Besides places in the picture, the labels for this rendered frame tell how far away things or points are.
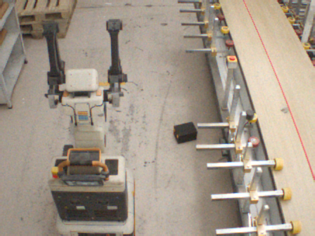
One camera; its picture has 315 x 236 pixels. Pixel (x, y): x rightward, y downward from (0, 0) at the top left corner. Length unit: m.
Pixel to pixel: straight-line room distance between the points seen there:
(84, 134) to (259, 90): 1.45
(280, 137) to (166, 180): 1.24
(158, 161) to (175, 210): 0.58
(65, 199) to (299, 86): 2.12
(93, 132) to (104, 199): 0.49
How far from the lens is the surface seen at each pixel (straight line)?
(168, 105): 4.38
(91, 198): 2.85
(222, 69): 3.92
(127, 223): 3.12
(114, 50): 2.66
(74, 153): 2.75
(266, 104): 3.19
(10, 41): 4.81
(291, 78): 3.54
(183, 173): 3.75
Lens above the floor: 2.97
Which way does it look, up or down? 44 degrees down
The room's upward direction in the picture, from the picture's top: 1 degrees clockwise
